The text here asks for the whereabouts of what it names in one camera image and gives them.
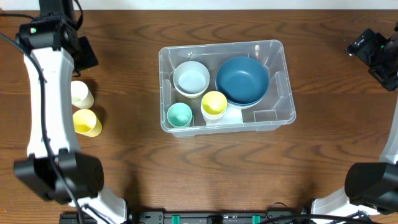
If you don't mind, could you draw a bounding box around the cream white cup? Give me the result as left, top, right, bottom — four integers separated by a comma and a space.
71, 81, 94, 109

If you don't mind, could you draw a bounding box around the small light grey bowl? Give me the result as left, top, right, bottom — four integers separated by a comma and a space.
173, 61, 210, 86

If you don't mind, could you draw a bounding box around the small white bowl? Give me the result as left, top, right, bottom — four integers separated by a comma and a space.
175, 82, 208, 94

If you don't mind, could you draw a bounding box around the mint green cup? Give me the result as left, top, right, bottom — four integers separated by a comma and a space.
167, 103, 193, 128

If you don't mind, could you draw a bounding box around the yellow cup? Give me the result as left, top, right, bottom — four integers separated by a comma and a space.
201, 91, 228, 116
73, 109, 103, 138

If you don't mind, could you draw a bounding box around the dark blue bowl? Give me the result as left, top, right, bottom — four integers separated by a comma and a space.
215, 57, 270, 92
220, 88, 267, 105

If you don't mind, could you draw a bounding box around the pink cup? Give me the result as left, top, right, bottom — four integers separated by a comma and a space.
203, 116, 223, 126

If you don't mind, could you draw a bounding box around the light blue cup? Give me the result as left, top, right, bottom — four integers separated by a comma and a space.
201, 108, 226, 121

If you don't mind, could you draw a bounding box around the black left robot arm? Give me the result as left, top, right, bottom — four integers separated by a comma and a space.
14, 0, 129, 223

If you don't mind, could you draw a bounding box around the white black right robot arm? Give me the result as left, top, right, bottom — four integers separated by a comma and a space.
307, 27, 397, 218

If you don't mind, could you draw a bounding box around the clear plastic storage container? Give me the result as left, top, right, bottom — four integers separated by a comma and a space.
159, 40, 296, 137

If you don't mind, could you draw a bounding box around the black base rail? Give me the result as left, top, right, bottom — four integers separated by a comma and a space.
59, 210, 314, 224

